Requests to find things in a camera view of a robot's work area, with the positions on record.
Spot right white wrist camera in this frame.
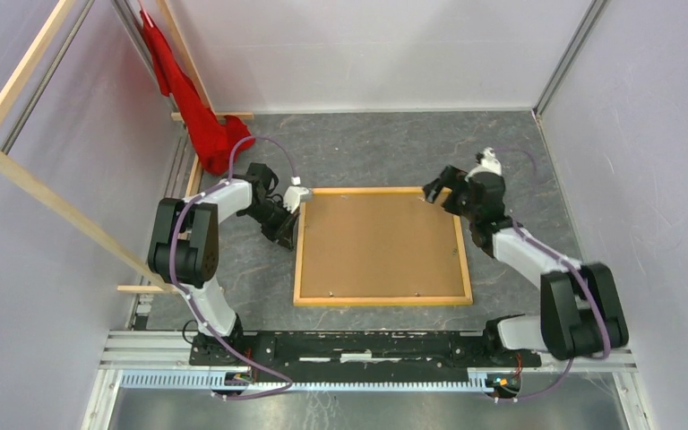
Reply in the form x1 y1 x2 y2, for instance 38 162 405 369
466 147 502 180

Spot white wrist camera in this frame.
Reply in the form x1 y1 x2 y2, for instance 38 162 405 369
466 147 502 180
282 176 313 213

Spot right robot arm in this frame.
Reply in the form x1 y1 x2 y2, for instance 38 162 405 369
422 166 630 366

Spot aluminium rail base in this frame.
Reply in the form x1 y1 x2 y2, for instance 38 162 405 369
82 331 654 429

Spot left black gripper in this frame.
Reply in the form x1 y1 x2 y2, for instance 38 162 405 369
241 200 301 252

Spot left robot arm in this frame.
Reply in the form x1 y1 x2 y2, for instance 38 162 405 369
147 163 312 366

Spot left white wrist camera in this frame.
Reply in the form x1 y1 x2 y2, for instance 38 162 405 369
282 176 313 213

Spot red cloth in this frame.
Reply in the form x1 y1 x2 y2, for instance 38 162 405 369
140 11 250 175

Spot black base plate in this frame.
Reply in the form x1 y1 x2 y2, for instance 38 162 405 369
189 331 542 385

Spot brown cardboard backing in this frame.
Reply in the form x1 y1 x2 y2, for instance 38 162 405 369
299 193 468 299

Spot wooden rack frame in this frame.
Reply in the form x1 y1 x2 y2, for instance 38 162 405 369
0 0 255 297

